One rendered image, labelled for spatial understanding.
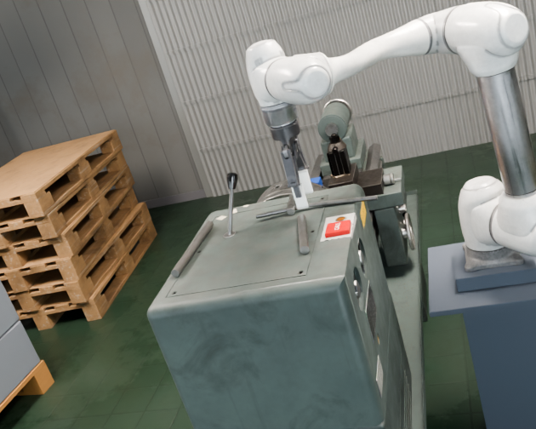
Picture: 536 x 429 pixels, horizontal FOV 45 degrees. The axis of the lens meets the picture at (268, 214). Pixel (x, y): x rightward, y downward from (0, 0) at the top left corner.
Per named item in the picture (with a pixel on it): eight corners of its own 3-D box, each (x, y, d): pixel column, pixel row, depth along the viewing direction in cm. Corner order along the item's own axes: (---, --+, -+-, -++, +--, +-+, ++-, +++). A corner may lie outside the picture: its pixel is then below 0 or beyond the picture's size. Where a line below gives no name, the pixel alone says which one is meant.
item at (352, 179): (356, 191, 257) (352, 180, 255) (330, 197, 260) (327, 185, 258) (359, 173, 275) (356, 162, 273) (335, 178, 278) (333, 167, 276)
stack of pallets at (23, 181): (64, 254, 588) (18, 152, 552) (160, 233, 564) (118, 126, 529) (-20, 344, 463) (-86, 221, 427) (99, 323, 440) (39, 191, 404)
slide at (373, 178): (383, 193, 259) (381, 183, 257) (281, 213, 271) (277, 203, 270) (384, 177, 275) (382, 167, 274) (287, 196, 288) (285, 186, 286)
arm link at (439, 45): (405, 14, 185) (436, 11, 173) (454, 1, 191) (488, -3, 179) (411, 60, 189) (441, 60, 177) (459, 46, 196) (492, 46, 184)
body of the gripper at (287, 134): (293, 123, 165) (304, 157, 168) (299, 114, 173) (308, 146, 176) (266, 130, 167) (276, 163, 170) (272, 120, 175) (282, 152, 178)
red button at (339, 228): (350, 237, 156) (348, 229, 156) (326, 241, 158) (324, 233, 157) (352, 225, 162) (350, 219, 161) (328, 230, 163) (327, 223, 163)
